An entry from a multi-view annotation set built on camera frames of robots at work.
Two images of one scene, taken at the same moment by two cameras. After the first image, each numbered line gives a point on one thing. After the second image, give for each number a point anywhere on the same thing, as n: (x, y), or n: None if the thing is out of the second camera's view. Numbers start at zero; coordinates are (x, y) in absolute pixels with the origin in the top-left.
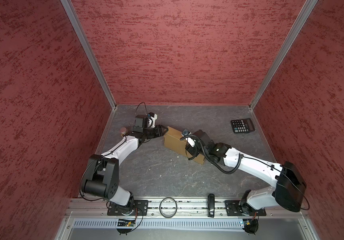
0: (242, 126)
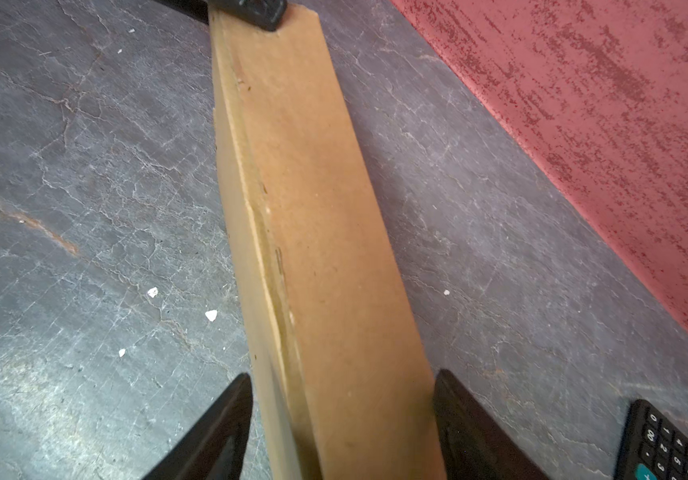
0: (653, 447)
